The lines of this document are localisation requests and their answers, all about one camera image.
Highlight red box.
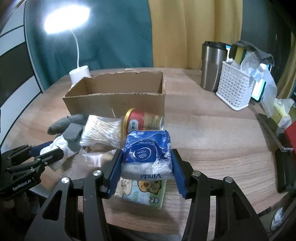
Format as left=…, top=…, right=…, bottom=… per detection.
left=284, top=126, right=295, bottom=150

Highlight white perforated plastic basket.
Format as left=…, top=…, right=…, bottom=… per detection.
left=216, top=61, right=255, bottom=111

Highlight stainless steel tumbler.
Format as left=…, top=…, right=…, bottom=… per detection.
left=201, top=41, right=228, bottom=92

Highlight yellow green sponge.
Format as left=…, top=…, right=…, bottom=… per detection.
left=229, top=44, right=247, bottom=64

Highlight teal curtain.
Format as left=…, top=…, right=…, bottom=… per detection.
left=25, top=1, right=153, bottom=89

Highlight white and grey sock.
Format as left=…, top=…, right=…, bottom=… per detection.
left=40, top=114, right=88, bottom=171

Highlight yellow curtain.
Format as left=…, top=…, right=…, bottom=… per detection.
left=149, top=0, right=243, bottom=70

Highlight bag of cotton swabs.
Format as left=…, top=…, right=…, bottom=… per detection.
left=80, top=115, right=122, bottom=149

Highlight clear plastic bags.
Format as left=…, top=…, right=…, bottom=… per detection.
left=240, top=51, right=294, bottom=127

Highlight cartoon printed tissue pack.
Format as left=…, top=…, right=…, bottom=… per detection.
left=114, top=178, right=167, bottom=209

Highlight black stand at edge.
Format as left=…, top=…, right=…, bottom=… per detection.
left=255, top=113, right=296, bottom=194

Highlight smartphone with lit screen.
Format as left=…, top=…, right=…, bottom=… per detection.
left=251, top=63, right=272, bottom=102

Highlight blue Vinda tissue pack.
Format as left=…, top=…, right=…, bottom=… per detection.
left=121, top=131, right=174, bottom=181

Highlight grey cloth on basket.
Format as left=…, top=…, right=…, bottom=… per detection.
left=234, top=40, right=274, bottom=67

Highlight red can with gold lid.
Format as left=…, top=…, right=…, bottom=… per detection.
left=122, top=108, right=165, bottom=135

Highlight white desk lamp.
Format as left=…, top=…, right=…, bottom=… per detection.
left=44, top=1, right=91, bottom=87

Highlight open cardboard box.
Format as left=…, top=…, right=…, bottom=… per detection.
left=63, top=70, right=166, bottom=118

